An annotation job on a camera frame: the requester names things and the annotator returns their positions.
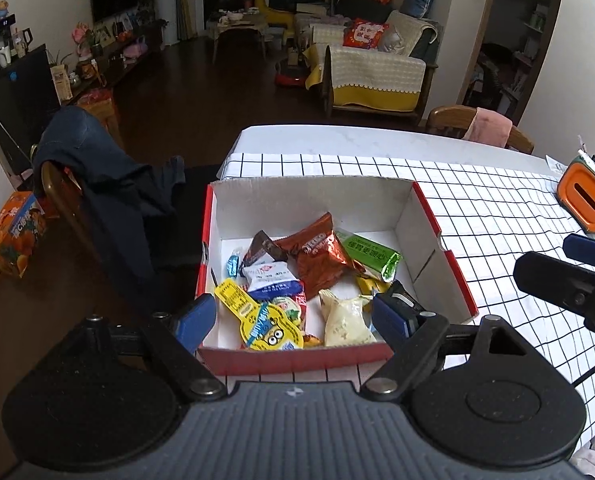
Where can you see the wooden chair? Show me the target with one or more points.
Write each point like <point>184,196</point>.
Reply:
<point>445,120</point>
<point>59,190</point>

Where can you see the red toy car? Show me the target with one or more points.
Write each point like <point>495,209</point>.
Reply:
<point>290,77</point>

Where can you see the red printed cushion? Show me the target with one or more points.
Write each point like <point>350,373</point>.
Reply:
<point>365,35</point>

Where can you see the dark brown snack packet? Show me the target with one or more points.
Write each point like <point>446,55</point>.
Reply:
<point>262,247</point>

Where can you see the red-brown foil snack packet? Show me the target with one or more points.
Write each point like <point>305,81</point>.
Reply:
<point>317,260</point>

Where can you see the black cabinet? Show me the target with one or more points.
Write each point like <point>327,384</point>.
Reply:
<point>22,90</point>

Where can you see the dark television cabinet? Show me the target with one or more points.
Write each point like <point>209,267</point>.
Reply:
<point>127,60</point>

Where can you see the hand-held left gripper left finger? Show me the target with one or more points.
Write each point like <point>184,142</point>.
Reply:
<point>195,322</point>

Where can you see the green snack packet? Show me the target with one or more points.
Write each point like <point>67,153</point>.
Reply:
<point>372,255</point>

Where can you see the orange gift boxes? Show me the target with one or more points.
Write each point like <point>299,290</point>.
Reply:
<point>97,105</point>

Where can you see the blue candy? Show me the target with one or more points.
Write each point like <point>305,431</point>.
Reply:
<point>233,262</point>

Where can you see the red cardboard box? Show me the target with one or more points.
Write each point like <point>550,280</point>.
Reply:
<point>317,200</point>

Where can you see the dark blue jacket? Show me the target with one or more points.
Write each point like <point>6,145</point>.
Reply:
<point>107,175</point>

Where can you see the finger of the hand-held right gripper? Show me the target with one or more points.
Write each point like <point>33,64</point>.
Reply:
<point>542,272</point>
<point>585,248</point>

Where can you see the red chips packet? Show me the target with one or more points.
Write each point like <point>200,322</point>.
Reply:
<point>301,305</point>

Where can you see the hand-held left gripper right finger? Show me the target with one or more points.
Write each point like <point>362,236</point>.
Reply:
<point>392,317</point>

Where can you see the pale yellow snack packet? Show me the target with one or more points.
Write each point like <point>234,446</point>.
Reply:
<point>345,322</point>

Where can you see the sofa with cream cover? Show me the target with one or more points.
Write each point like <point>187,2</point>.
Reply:
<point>377,67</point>

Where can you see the orange tissue box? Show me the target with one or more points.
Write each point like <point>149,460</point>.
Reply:
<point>585,195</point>

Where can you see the wooden coffee table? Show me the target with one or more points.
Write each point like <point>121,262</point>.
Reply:
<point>237,25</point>

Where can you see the white blue snack packet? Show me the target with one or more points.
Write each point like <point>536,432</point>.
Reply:
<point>272,277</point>

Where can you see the black white checked tablecloth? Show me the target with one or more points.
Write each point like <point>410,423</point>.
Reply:
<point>497,210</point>

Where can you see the orange printed carton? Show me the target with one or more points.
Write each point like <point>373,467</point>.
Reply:
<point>14,232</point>

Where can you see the white tall air conditioner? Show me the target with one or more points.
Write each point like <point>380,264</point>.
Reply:
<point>170,15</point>

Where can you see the yellow cartoon snack packet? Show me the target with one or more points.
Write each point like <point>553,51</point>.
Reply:
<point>262,327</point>

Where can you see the pink towel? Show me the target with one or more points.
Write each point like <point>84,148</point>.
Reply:
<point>487,127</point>

